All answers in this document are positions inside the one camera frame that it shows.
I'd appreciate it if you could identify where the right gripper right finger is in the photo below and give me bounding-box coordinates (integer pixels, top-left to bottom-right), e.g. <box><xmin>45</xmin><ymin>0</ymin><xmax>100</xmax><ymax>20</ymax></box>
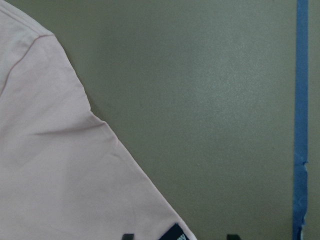
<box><xmin>226</xmin><ymin>234</ymin><xmax>241</xmax><ymax>240</ymax></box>

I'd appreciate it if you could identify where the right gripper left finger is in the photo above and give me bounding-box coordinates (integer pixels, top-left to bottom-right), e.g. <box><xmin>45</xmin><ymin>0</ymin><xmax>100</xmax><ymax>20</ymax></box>
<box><xmin>122</xmin><ymin>233</ymin><xmax>134</xmax><ymax>240</ymax></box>

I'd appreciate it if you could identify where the pink Snoopy t-shirt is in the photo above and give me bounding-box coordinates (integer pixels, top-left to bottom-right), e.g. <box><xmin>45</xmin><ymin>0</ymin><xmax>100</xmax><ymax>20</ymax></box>
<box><xmin>0</xmin><ymin>1</ymin><xmax>195</xmax><ymax>240</ymax></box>

